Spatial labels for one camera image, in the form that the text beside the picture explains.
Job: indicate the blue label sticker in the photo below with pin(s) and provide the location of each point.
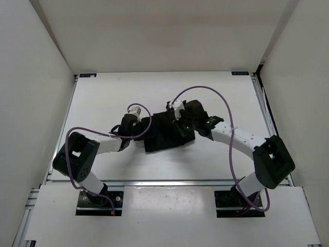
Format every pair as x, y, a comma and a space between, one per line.
88, 75
240, 73

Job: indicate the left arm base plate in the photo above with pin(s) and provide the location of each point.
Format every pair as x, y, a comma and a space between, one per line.
88, 205

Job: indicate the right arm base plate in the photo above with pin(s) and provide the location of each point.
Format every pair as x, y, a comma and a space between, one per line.
230, 204

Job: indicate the black pleated skirt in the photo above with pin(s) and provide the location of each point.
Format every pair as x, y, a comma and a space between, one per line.
164, 134

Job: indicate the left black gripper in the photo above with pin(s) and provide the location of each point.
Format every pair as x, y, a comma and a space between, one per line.
140, 124

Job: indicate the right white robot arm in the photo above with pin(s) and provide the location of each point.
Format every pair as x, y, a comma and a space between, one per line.
216, 129

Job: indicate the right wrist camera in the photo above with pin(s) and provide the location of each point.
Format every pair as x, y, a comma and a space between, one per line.
174, 107

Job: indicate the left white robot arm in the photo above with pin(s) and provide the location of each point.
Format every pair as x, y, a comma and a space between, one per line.
76, 157

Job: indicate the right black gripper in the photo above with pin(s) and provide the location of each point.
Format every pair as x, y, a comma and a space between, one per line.
182, 131

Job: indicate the aluminium front rail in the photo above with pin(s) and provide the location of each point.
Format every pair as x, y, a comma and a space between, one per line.
169, 183

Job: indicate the left blue label sticker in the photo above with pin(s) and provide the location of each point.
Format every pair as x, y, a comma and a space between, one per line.
88, 75

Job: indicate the right blue label sticker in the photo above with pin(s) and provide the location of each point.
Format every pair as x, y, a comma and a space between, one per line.
240, 73

